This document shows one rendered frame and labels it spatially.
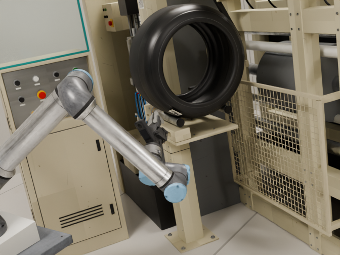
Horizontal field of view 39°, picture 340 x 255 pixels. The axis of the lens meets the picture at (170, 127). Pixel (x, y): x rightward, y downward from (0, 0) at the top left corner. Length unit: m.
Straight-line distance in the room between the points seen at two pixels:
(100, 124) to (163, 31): 0.66
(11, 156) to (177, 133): 0.82
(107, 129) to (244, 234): 1.55
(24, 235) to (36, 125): 0.47
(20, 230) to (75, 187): 0.99
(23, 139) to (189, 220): 1.35
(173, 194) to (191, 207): 1.10
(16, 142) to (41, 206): 1.03
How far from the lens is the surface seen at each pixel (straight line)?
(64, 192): 3.10
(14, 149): 2.15
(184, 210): 3.04
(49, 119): 2.05
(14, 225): 2.23
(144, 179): 2.10
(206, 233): 3.21
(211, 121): 2.74
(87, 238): 3.25
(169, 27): 2.34
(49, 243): 2.20
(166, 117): 2.56
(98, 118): 1.87
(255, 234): 3.16
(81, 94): 1.86
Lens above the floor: 1.56
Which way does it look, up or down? 16 degrees down
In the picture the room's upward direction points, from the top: 10 degrees counter-clockwise
